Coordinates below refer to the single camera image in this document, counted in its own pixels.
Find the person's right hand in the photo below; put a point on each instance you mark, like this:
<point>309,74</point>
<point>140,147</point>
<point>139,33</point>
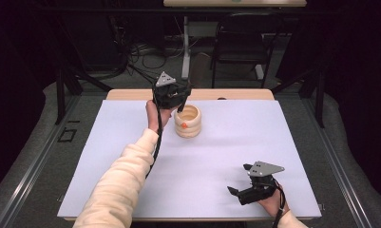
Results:
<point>273,205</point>

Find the black tape strip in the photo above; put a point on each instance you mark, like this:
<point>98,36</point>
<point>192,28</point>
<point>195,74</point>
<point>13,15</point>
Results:
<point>73,121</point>

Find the black folding chair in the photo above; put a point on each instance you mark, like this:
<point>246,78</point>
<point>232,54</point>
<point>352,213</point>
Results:
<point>242,47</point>

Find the white table mat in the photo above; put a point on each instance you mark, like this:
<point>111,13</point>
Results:
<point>242,136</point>

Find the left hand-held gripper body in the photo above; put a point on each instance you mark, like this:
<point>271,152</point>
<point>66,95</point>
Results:
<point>167,95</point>

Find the aluminium floor rail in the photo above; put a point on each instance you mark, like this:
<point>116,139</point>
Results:
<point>29,175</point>
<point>340,177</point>

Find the grey box under desk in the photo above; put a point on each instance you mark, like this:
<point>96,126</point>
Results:
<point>203,30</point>

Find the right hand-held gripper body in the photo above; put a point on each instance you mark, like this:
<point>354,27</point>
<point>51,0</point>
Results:
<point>262,169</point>

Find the cream ribbed cup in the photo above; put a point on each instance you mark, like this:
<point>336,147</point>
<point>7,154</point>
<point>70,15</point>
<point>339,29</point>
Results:
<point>187,130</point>

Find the black metal stand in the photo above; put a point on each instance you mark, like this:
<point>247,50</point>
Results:
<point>60,95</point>
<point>320,101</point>

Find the wooden desk with white legs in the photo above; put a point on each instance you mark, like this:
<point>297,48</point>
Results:
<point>210,3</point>

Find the person's left hand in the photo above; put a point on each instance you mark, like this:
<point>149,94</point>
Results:
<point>153,118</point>

